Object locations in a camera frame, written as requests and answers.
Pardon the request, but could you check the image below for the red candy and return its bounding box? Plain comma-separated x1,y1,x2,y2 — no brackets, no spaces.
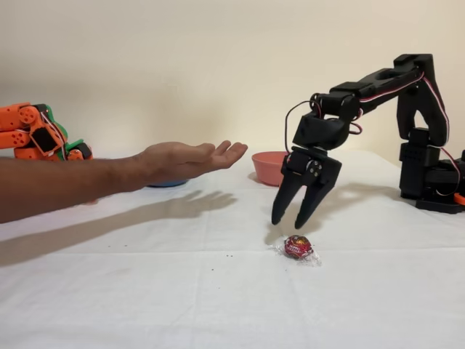
270,234,323,268

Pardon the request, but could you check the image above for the person's bare forearm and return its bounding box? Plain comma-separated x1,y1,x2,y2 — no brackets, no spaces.
0,152,146,225

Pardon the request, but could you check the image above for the person's bare hand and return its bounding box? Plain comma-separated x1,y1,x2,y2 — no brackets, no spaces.
139,140,249,186

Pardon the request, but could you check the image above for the pink bowl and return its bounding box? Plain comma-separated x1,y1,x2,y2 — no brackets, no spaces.
251,151,291,188

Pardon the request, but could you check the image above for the blue bowl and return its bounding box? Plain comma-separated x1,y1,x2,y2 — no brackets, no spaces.
147,177,190,188

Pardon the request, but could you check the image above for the white tablecloth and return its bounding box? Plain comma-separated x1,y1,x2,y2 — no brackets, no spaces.
0,148,465,349

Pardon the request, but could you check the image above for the orange arm servo cable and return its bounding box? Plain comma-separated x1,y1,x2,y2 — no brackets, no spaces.
39,111,70,161

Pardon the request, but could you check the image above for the black arm servo cable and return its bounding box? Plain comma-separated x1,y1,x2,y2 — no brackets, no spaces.
283,100,318,153

